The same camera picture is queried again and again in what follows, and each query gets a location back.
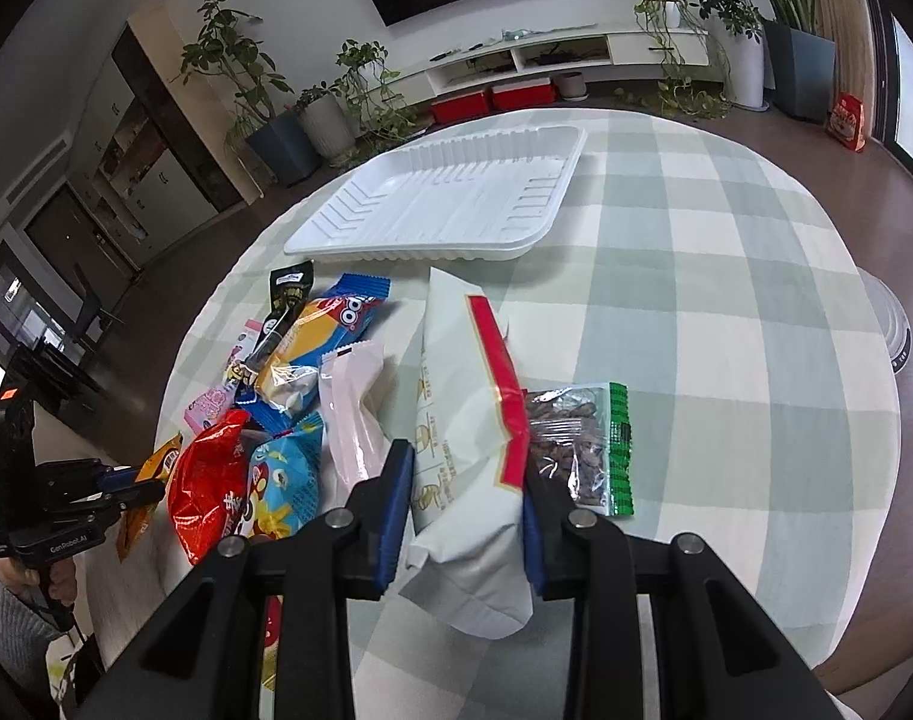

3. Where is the orange snack packet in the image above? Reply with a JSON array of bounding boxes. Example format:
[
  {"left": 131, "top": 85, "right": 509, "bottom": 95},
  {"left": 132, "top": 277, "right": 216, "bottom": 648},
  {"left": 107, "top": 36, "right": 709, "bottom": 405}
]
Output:
[{"left": 115, "top": 433, "right": 183, "bottom": 562}]

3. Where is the white red-striped snack bag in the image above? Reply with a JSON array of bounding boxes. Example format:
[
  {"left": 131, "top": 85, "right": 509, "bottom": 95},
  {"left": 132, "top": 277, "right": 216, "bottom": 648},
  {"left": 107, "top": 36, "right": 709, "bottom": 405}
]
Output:
[{"left": 401, "top": 268, "right": 533, "bottom": 640}]

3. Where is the light blue cartoon snack bag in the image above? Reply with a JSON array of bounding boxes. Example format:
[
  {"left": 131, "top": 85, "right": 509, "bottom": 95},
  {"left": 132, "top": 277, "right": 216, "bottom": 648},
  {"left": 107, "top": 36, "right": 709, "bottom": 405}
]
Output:
[{"left": 237, "top": 413, "right": 325, "bottom": 539}]

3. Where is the green-edged nut packet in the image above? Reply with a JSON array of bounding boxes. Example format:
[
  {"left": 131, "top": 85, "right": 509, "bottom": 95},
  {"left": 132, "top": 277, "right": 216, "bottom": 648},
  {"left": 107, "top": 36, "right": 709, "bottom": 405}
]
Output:
[{"left": 525, "top": 382, "right": 635, "bottom": 518}]

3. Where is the red snack bag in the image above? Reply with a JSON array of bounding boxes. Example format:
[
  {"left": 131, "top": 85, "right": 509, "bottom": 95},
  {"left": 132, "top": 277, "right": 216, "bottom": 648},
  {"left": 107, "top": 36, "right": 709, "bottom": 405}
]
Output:
[{"left": 167, "top": 410, "right": 248, "bottom": 566}]

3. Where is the pink cartoon snack packet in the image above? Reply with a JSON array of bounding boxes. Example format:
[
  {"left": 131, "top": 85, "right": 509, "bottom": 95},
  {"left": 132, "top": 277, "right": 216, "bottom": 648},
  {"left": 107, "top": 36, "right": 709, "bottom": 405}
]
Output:
[{"left": 183, "top": 319, "right": 262, "bottom": 436}]

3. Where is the left hand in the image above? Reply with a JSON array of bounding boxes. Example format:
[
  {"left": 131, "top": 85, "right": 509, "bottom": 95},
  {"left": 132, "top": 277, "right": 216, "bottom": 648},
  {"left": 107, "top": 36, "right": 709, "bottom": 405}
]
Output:
[{"left": 0, "top": 557, "right": 77, "bottom": 606}]

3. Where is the pale pink snack packet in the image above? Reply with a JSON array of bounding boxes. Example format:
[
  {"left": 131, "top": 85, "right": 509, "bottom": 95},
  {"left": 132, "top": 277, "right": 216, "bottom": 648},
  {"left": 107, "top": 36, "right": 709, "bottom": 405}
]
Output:
[{"left": 319, "top": 340, "right": 390, "bottom": 505}]

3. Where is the grey left sleeve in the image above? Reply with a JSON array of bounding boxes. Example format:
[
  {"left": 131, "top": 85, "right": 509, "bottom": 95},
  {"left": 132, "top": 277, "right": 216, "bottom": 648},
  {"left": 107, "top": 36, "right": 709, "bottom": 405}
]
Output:
[{"left": 0, "top": 578, "right": 63, "bottom": 694}]

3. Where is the blue yellow snack packet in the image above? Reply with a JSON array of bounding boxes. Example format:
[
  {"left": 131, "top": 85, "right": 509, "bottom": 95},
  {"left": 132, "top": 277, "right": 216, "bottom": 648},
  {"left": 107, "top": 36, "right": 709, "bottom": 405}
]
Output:
[{"left": 235, "top": 273, "right": 392, "bottom": 434}]

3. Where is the black snack packet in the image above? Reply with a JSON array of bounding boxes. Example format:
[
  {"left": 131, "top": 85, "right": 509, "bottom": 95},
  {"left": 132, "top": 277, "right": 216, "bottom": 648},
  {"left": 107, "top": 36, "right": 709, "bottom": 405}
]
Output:
[{"left": 227, "top": 260, "right": 315, "bottom": 385}]

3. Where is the green checked tablecloth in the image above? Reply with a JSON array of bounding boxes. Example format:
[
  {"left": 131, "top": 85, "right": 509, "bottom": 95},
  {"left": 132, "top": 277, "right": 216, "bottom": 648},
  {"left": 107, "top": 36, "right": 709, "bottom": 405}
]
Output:
[{"left": 87, "top": 107, "right": 903, "bottom": 720}]

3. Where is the white plastic tray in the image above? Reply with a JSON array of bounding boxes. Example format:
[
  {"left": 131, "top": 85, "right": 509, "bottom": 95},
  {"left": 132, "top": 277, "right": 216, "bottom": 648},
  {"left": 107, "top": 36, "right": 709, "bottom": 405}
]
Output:
[{"left": 284, "top": 125, "right": 587, "bottom": 262}]

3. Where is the plant in dark blue pot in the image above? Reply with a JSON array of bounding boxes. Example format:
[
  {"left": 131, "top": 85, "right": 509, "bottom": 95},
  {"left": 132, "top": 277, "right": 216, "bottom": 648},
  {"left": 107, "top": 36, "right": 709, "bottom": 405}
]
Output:
[{"left": 178, "top": 0, "right": 320, "bottom": 187}]

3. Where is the plant in white ribbed pot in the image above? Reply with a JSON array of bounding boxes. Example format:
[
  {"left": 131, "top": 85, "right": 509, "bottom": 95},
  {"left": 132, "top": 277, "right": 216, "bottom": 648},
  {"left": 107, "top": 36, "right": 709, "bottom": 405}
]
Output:
[{"left": 294, "top": 83, "right": 356, "bottom": 167}]

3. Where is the red storage box left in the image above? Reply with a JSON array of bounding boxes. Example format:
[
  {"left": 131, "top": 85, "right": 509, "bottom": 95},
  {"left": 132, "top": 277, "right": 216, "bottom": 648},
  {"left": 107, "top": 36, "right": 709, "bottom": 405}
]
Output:
[{"left": 431, "top": 88, "right": 492, "bottom": 125}]

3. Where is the red storage box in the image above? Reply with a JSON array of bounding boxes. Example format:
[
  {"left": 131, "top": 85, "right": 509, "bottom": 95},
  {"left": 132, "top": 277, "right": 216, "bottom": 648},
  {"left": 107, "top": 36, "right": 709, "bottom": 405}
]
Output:
[
  {"left": 431, "top": 88, "right": 492, "bottom": 125},
  {"left": 491, "top": 78, "right": 557, "bottom": 112}
]

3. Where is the red storage box right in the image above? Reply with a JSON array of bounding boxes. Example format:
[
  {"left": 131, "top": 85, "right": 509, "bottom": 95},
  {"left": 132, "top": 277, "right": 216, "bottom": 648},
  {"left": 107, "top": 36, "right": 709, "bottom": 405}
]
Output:
[{"left": 491, "top": 78, "right": 557, "bottom": 112}]

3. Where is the small white pot under cabinet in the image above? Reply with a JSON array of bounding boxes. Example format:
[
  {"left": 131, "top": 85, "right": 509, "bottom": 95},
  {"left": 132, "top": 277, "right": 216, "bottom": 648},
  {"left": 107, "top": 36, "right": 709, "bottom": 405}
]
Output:
[{"left": 554, "top": 71, "right": 588, "bottom": 103}]

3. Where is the trailing pothos plant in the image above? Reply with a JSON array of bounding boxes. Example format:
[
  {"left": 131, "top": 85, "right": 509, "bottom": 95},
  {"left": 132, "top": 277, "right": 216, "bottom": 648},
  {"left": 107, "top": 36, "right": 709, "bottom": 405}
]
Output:
[{"left": 614, "top": 0, "right": 733, "bottom": 121}]

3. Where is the white TV cabinet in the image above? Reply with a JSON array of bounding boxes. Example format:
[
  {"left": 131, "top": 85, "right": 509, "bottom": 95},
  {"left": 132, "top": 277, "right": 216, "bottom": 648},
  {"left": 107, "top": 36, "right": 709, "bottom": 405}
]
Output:
[{"left": 388, "top": 25, "right": 707, "bottom": 106}]

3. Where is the red gift bag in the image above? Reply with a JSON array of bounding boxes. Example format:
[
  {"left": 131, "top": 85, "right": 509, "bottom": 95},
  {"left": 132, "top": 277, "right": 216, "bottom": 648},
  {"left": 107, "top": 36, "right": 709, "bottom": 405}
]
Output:
[{"left": 826, "top": 93, "right": 866, "bottom": 153}]

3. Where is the tall plant in dark pot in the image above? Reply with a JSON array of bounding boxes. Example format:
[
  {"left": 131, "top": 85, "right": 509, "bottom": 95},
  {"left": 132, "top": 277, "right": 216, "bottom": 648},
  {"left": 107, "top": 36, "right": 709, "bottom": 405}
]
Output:
[{"left": 749, "top": 0, "right": 836, "bottom": 124}]

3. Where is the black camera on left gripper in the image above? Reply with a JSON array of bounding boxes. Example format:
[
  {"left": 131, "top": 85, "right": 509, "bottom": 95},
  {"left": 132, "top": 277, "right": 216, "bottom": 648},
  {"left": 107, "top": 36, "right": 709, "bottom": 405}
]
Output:
[{"left": 0, "top": 385, "right": 40, "bottom": 532}]

